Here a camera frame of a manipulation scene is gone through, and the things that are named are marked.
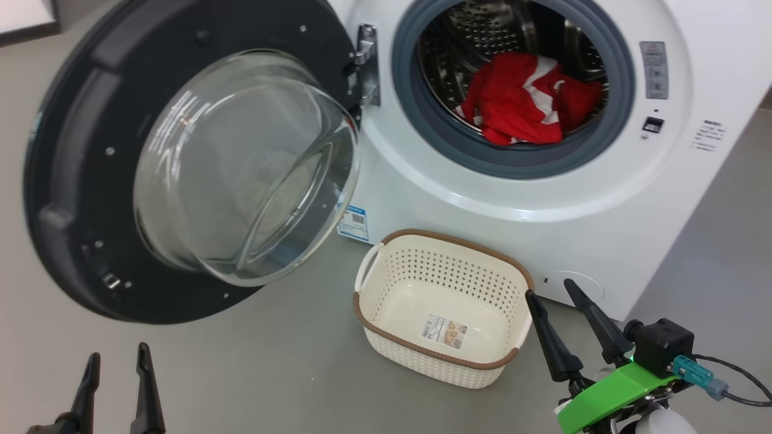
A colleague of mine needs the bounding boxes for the white front-load washing machine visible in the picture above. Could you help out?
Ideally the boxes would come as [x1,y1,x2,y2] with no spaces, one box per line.
[326,0,772,322]

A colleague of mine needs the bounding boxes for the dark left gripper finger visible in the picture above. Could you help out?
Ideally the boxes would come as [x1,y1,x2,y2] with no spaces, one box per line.
[56,353,101,434]
[130,342,166,434]

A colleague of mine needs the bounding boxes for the cream perforated basket brown rim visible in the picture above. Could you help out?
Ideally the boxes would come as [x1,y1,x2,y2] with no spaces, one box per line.
[353,228,536,389]

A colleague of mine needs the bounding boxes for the red garment with white stripes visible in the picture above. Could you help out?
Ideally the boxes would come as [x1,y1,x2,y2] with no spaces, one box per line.
[455,51,604,146]

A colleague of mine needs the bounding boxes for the teal right cable connector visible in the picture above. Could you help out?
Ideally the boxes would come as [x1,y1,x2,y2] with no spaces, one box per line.
[671,354,729,401]

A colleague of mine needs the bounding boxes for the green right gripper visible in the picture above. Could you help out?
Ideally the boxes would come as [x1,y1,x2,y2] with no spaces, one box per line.
[525,278,688,434]

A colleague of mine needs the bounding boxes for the perforated steel washer drum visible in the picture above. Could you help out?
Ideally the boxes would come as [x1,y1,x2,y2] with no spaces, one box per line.
[417,0,609,145]

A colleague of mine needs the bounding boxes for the grey rubber door gasket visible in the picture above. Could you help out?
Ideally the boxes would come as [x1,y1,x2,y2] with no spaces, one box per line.
[391,0,636,180]

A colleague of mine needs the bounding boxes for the blue energy label sticker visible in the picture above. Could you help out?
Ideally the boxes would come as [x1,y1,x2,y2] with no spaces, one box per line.
[337,204,370,243]

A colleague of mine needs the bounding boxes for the grey warning sticker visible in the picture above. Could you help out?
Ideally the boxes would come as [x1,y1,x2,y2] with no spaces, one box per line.
[639,41,669,100]

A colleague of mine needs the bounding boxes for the basket product label sticker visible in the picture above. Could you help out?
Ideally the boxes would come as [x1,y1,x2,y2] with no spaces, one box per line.
[420,315,469,350]

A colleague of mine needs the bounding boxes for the round white filter cover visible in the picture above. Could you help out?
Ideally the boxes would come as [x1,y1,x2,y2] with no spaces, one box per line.
[539,271,606,302]

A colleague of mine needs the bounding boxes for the black round glass washer door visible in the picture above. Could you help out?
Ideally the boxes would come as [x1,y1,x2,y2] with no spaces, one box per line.
[23,0,362,325]

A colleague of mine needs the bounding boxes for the metal door hinge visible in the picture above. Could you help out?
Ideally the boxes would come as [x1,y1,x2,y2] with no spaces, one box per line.
[353,24,381,108]

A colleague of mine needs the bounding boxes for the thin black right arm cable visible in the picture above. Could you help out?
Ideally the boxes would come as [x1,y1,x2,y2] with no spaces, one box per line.
[694,354,772,407]

